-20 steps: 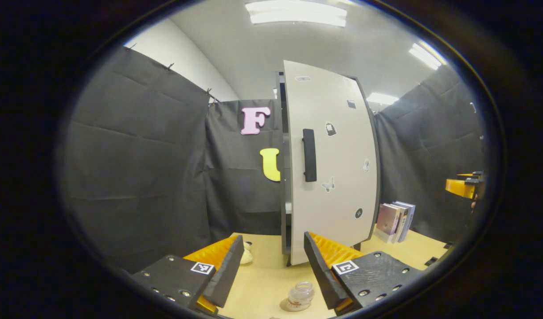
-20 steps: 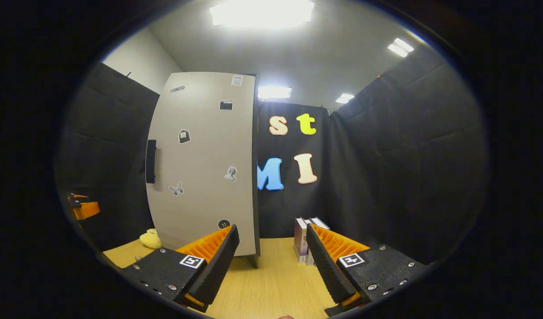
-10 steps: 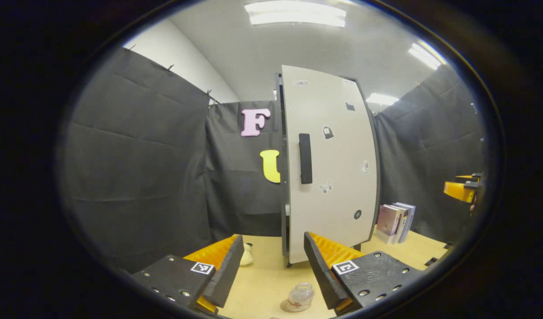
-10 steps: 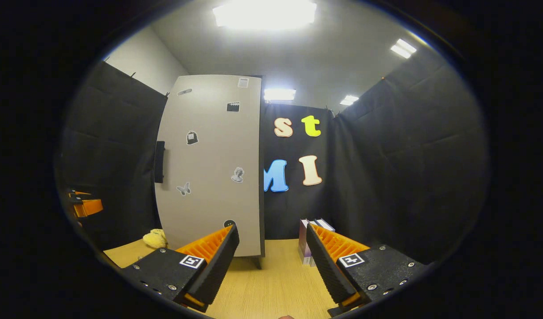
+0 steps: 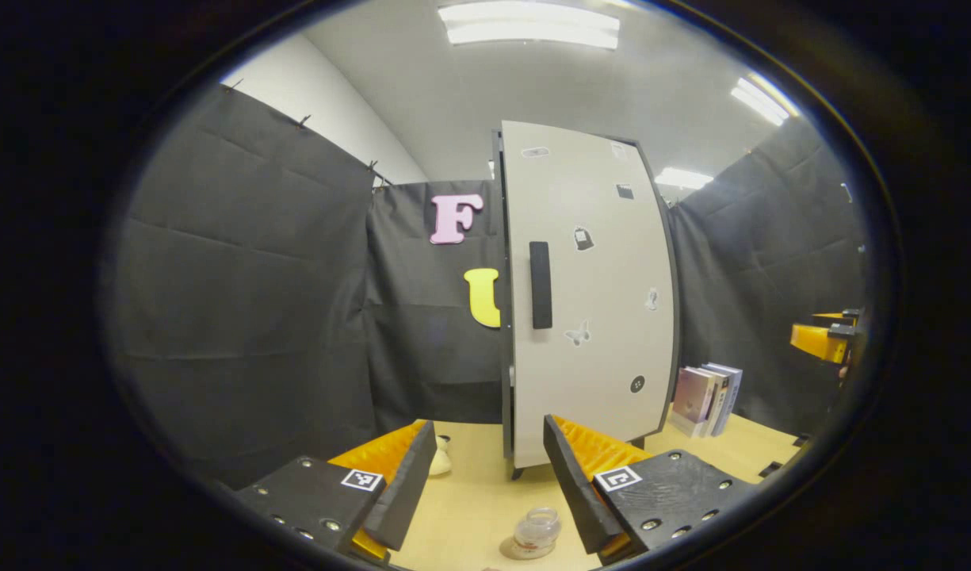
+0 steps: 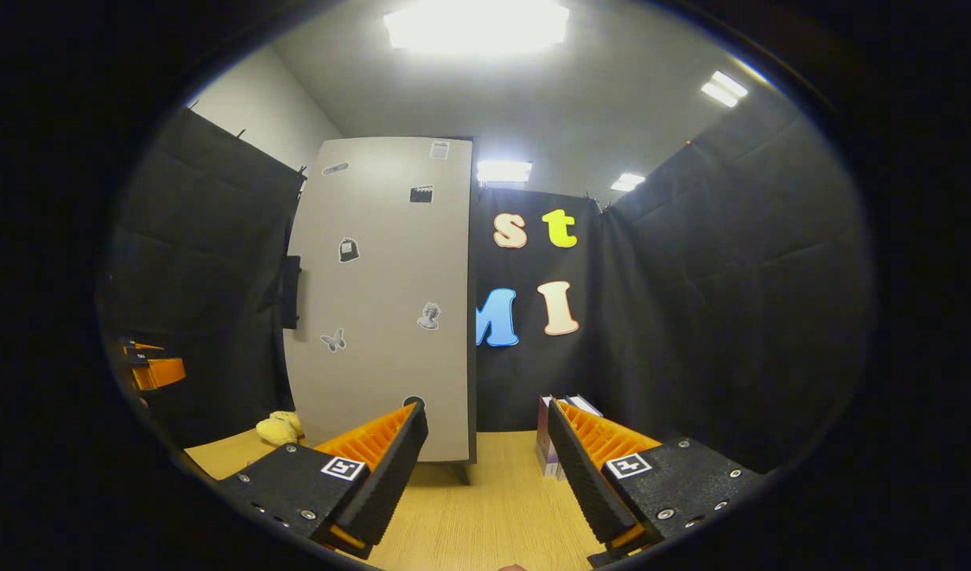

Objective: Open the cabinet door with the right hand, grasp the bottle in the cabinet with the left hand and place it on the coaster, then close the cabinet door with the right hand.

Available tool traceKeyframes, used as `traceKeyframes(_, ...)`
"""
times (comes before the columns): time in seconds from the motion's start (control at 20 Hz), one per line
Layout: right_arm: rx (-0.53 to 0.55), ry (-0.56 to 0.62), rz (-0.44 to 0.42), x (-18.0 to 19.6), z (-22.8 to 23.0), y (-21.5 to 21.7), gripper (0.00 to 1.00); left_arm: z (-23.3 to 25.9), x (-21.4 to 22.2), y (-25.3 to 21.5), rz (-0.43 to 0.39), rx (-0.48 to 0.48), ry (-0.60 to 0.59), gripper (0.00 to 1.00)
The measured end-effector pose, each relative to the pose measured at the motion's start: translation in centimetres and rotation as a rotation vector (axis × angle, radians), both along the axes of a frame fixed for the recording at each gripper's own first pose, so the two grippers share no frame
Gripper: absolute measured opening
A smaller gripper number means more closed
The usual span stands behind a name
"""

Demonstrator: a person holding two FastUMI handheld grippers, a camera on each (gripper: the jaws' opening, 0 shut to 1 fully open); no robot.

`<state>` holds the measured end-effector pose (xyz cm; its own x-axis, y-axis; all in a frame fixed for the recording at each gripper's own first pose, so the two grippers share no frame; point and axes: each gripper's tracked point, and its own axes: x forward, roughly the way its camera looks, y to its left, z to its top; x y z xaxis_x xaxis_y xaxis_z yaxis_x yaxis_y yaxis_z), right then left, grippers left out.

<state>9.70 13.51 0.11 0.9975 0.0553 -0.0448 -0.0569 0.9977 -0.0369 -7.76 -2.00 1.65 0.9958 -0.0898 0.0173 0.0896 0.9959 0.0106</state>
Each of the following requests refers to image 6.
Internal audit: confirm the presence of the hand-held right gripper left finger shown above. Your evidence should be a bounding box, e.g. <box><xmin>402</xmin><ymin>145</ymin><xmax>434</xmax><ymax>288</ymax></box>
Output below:
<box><xmin>216</xmin><ymin>401</ymin><xmax>430</xmax><ymax>560</ymax></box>

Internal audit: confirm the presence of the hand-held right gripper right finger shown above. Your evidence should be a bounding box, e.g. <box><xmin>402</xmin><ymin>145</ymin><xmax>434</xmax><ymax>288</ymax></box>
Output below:
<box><xmin>547</xmin><ymin>397</ymin><xmax>771</xmax><ymax>568</ymax></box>

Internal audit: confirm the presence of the grey cabinet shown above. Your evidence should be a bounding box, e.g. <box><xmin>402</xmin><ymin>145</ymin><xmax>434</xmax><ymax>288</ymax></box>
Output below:
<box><xmin>281</xmin><ymin>133</ymin><xmax>480</xmax><ymax>487</ymax></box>

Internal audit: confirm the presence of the black cabinet door handle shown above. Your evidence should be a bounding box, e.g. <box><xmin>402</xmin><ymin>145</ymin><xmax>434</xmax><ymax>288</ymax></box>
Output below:
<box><xmin>281</xmin><ymin>255</ymin><xmax>303</xmax><ymax>331</ymax></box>

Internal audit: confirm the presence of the beige cabinet door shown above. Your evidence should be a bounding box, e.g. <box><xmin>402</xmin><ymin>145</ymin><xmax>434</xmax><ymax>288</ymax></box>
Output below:
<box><xmin>283</xmin><ymin>136</ymin><xmax>474</xmax><ymax>464</ymax></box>

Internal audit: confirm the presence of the cream plush toy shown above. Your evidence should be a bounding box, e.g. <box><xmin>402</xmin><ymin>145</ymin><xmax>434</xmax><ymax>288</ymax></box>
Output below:
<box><xmin>255</xmin><ymin>411</ymin><xmax>306</xmax><ymax>447</ymax></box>

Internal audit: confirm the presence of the black backdrop cloth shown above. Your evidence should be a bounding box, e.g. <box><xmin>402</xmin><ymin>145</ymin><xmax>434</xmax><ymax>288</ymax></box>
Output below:
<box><xmin>97</xmin><ymin>102</ymin><xmax>876</xmax><ymax>477</ymax></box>

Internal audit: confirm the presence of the large ceiling light panel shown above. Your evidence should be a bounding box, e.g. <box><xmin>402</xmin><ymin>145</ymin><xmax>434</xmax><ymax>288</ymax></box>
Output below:
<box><xmin>382</xmin><ymin>0</ymin><xmax>572</xmax><ymax>58</ymax></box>

